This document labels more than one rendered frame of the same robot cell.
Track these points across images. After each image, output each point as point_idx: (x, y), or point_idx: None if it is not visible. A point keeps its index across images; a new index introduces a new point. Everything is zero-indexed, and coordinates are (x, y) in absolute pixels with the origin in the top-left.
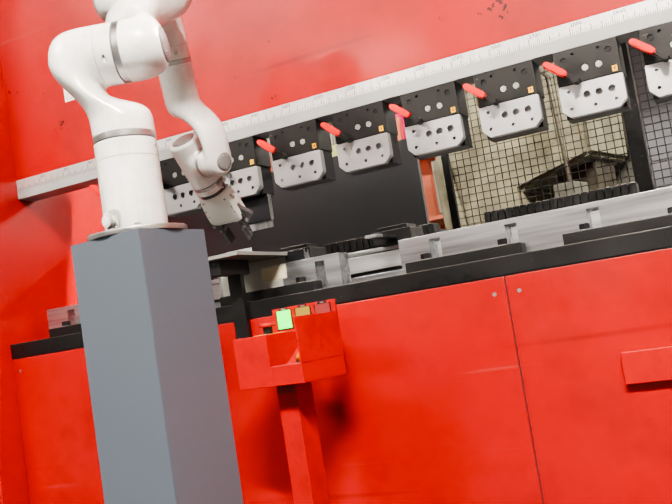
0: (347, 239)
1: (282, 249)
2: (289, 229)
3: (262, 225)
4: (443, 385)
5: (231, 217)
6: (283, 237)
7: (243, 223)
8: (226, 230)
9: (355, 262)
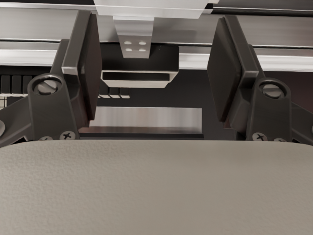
0: (122, 106)
1: (161, 79)
2: (204, 136)
3: (118, 120)
4: None
5: (58, 196)
6: (215, 127)
7: (30, 110)
8: (230, 99)
9: (18, 29)
